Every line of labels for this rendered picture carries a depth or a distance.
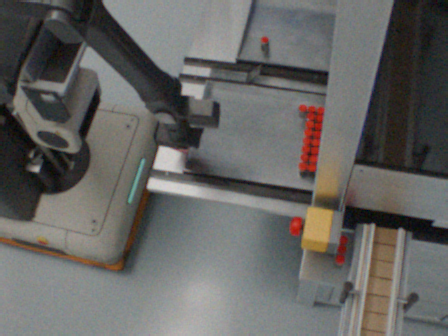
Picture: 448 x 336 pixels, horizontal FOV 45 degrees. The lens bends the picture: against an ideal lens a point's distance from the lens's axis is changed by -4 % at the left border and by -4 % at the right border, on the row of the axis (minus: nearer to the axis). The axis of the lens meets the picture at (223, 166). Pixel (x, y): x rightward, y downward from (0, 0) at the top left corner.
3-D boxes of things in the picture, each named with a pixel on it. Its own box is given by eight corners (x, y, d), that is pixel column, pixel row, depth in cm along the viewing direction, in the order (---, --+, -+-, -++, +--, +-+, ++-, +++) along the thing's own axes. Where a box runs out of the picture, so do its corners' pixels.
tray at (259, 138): (336, 105, 143) (337, 98, 140) (323, 198, 132) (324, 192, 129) (207, 87, 148) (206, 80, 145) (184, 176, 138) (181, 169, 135)
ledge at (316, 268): (366, 237, 129) (367, 235, 127) (358, 291, 123) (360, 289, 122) (308, 227, 131) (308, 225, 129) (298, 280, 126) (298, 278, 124)
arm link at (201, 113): (160, 74, 116) (153, 112, 113) (215, 77, 114) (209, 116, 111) (171, 98, 127) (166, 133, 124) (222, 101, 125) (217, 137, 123)
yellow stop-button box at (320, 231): (339, 223, 121) (342, 211, 114) (334, 254, 118) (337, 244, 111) (304, 217, 122) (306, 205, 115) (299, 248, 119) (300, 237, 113)
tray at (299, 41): (371, 10, 156) (372, 2, 152) (362, 84, 145) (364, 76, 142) (254, -5, 161) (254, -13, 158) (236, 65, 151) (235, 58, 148)
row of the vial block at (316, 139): (324, 116, 141) (326, 107, 137) (315, 180, 134) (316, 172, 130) (316, 115, 142) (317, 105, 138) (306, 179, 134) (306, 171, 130)
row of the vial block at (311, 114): (316, 115, 142) (317, 105, 138) (305, 179, 134) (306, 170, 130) (307, 114, 142) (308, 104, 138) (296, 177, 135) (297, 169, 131)
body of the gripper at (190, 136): (198, 150, 129) (194, 134, 123) (156, 143, 131) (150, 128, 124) (205, 126, 132) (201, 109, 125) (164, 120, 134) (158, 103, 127)
